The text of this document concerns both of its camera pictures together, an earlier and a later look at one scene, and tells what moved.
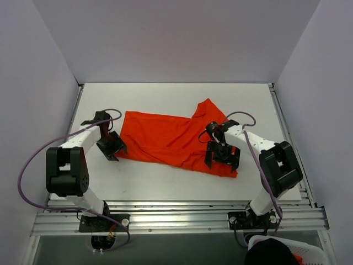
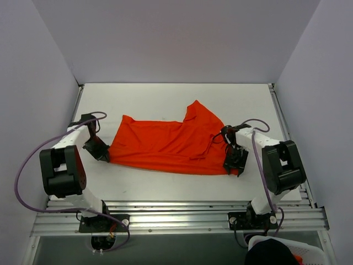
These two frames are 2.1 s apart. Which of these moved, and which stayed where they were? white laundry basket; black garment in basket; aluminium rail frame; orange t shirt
Moved: orange t shirt
Stayed: aluminium rail frame; black garment in basket; white laundry basket
